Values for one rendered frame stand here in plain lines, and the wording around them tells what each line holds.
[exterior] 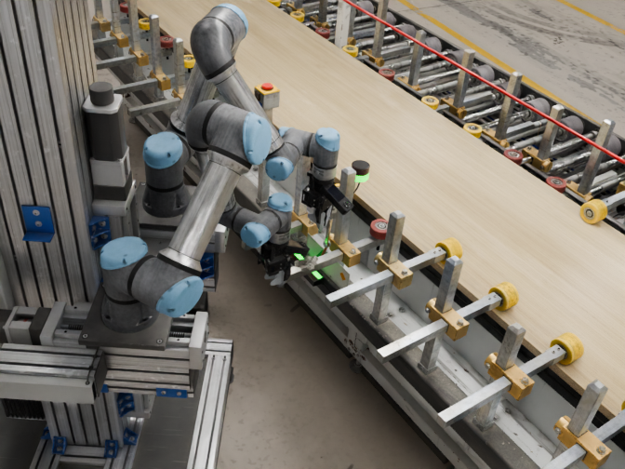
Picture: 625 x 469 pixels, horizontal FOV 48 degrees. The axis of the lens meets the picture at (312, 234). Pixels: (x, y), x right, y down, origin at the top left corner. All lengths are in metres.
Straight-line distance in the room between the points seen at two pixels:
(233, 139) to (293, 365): 1.65
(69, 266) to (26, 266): 0.12
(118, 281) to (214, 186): 0.33
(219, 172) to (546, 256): 1.27
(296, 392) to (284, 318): 0.44
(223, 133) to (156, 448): 1.34
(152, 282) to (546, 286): 1.30
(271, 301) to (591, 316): 1.64
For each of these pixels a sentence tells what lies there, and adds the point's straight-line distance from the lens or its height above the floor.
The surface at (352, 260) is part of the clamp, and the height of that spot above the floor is 0.85.
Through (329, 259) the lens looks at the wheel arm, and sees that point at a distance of 2.39.
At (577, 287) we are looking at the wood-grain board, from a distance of 2.47.
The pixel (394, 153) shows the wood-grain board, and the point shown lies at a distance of 2.92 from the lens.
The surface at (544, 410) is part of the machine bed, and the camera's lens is 2.33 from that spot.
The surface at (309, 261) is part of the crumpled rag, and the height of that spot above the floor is 0.88.
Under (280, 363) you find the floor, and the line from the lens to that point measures 3.19.
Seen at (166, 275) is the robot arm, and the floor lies 1.26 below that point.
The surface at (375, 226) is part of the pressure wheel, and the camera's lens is 2.48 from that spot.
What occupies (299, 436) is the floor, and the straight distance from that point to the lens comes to 2.96.
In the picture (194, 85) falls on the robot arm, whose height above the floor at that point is 1.43.
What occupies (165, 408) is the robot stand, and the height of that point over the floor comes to 0.21.
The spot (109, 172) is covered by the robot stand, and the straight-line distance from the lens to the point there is 1.94.
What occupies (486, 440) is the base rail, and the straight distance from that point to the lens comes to 2.20.
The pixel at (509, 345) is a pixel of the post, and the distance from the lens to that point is 1.96.
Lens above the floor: 2.41
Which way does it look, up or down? 39 degrees down
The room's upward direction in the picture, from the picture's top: 5 degrees clockwise
